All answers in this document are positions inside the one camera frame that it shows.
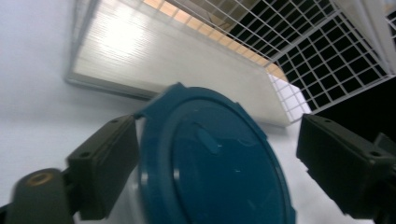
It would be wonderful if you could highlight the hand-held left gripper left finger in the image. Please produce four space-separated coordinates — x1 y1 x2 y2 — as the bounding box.
66 114 140 221

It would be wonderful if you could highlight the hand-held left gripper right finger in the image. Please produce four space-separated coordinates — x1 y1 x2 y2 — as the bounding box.
296 113 396 220

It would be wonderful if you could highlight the white wire rack with panel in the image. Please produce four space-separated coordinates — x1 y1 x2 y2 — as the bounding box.
64 0 396 129

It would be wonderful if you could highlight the blue round plastic lid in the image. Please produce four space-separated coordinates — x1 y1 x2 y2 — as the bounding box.
106 82 297 224

